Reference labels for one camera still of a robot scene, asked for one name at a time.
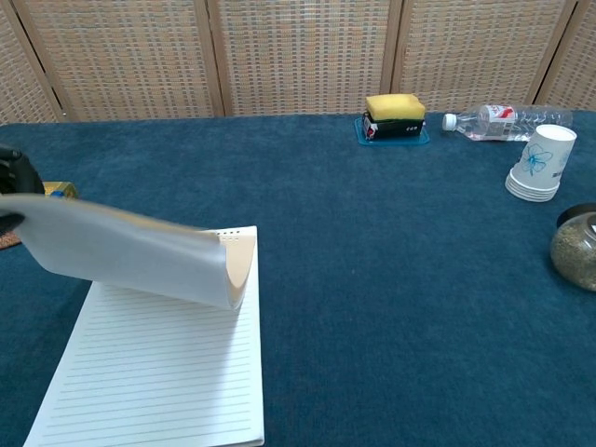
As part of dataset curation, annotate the woven wood-framed folding screen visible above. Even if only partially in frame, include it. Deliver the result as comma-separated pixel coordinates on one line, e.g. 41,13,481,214
0,0,596,125

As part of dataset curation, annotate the colourful yellow cardboard box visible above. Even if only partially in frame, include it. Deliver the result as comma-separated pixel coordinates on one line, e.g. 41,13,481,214
42,181,79,200

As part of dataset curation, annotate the black rectangular box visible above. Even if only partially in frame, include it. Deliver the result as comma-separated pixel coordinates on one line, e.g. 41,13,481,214
361,111,426,141

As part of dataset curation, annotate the yellow sponge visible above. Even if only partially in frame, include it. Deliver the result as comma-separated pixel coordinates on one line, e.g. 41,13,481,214
365,93,427,123

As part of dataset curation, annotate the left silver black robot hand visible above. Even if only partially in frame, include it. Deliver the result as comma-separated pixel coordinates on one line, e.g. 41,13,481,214
0,145,46,237

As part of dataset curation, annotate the blue plastic tray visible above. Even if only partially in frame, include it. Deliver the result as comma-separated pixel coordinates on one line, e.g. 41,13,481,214
354,116,432,149

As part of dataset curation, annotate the beige cover lined notebook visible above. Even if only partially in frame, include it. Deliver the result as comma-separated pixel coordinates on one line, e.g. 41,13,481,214
0,193,265,447

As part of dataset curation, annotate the round glass jar black lid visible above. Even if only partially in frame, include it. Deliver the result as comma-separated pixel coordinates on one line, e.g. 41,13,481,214
549,203,596,293

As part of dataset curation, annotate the blue carpet table cover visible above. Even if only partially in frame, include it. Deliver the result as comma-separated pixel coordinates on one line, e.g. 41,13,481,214
0,110,596,447

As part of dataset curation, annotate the clear plastic water bottle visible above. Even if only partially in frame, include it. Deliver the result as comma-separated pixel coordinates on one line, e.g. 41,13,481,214
441,104,575,142

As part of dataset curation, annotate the white paper cup stack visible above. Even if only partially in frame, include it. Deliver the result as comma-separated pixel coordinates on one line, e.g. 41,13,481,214
505,124,577,204

